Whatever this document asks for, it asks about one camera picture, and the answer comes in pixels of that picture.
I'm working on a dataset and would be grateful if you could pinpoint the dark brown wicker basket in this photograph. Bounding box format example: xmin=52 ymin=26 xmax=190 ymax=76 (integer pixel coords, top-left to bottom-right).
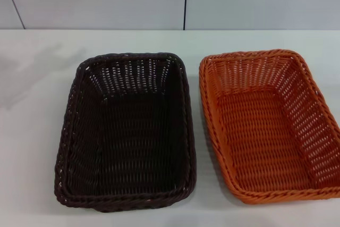
xmin=54 ymin=51 xmax=197 ymax=214

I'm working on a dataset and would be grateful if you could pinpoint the orange wicker basket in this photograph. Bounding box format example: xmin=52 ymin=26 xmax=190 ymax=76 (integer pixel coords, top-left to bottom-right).
xmin=199 ymin=48 xmax=340 ymax=207

